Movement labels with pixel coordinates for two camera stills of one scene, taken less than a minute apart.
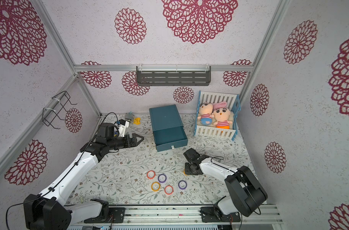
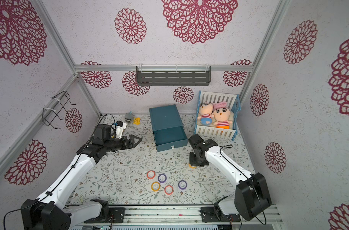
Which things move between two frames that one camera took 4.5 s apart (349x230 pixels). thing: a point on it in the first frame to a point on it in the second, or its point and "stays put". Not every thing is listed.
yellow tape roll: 155,186 stays put
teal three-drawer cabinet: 168,128 stays put
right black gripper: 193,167 to 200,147
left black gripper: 133,142 stays put
